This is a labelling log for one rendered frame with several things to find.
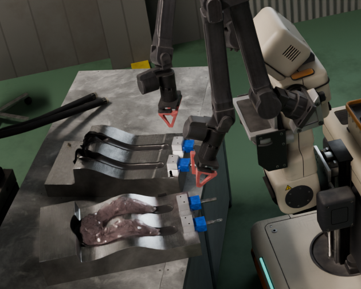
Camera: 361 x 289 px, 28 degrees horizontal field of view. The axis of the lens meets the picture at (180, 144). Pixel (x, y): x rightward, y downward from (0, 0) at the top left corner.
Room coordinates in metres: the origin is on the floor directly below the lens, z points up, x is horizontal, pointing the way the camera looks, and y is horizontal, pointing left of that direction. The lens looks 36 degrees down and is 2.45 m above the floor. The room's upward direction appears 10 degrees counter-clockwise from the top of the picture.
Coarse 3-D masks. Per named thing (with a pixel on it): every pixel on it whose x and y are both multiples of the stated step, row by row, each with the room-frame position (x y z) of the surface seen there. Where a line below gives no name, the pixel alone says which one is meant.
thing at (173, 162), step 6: (168, 156) 2.03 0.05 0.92; (174, 156) 2.02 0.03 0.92; (168, 162) 1.99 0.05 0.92; (174, 162) 1.99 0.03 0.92; (180, 162) 2.00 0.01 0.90; (186, 162) 1.99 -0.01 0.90; (168, 168) 1.99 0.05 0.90; (174, 168) 1.98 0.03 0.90; (180, 168) 1.98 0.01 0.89; (186, 168) 1.97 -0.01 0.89
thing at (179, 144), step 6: (174, 138) 2.13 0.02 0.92; (180, 138) 2.12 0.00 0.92; (174, 144) 2.09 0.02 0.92; (180, 144) 2.08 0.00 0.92; (186, 144) 2.09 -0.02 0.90; (192, 144) 2.09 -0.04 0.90; (198, 144) 2.09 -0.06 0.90; (174, 150) 2.09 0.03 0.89; (180, 150) 2.08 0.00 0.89; (186, 150) 2.08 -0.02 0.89; (192, 150) 2.08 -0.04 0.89
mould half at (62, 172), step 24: (72, 144) 2.28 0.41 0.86; (96, 144) 2.15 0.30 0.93; (72, 168) 2.13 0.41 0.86; (96, 168) 2.02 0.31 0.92; (48, 192) 2.06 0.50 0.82; (72, 192) 2.04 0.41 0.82; (96, 192) 2.01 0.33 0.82; (120, 192) 1.99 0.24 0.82; (144, 192) 1.97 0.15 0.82; (168, 192) 1.94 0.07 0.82
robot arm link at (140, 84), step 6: (162, 54) 2.10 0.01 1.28; (168, 54) 2.10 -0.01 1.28; (162, 60) 2.09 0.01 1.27; (168, 60) 2.09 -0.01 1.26; (156, 66) 2.15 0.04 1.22; (162, 66) 2.08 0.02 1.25; (168, 66) 2.09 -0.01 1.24; (144, 72) 2.10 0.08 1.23; (150, 72) 2.09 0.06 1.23; (138, 78) 2.08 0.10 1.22; (144, 78) 2.07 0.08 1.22; (150, 78) 2.08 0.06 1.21; (156, 78) 2.08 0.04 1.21; (138, 84) 2.09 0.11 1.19; (144, 84) 2.06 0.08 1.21; (150, 84) 2.06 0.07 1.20; (156, 84) 2.06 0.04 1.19; (144, 90) 2.05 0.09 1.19; (150, 90) 2.06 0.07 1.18
